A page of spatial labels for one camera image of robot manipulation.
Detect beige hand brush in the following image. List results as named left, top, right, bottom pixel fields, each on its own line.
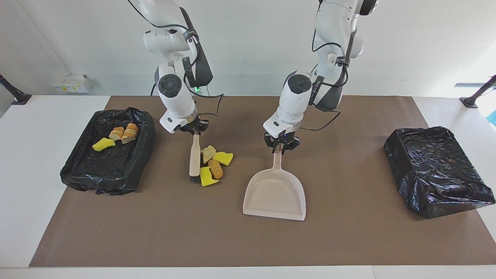
left=189, top=134, right=202, bottom=183

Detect pale sponge piece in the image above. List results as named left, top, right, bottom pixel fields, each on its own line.
left=202, top=145, right=217, bottom=164

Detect brown bread roll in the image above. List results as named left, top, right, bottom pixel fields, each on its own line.
left=208, top=159, right=224, bottom=179

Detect notched yellow sponge piece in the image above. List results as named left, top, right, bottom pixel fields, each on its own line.
left=200, top=166, right=220, bottom=187

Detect beige plastic dustpan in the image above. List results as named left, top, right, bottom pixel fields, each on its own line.
left=243, top=144, right=307, bottom=221

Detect striped orange bread piece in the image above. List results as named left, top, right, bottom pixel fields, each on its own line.
left=121, top=123, right=140, bottom=144

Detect black bag lined bin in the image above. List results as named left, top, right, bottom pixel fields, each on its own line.
left=384, top=126, right=496, bottom=219
left=60, top=107, right=156, bottom=195

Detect brown table mat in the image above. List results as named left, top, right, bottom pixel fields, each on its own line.
left=29, top=96, right=496, bottom=268

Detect white power strip box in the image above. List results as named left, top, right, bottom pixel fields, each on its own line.
left=52, top=74, right=93, bottom=93

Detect black stand foot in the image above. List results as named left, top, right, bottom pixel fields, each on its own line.
left=0, top=74, right=32, bottom=105
left=460, top=75, right=496, bottom=108

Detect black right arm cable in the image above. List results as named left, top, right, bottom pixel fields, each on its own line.
left=128, top=0, right=225, bottom=117

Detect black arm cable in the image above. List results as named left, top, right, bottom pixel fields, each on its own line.
left=300, top=39, right=349, bottom=130
left=128, top=0, right=225, bottom=117

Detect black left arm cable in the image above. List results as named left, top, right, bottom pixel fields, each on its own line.
left=300, top=39, right=349, bottom=130

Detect black right base cables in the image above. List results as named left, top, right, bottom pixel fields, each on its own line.
left=150, top=83, right=212, bottom=96

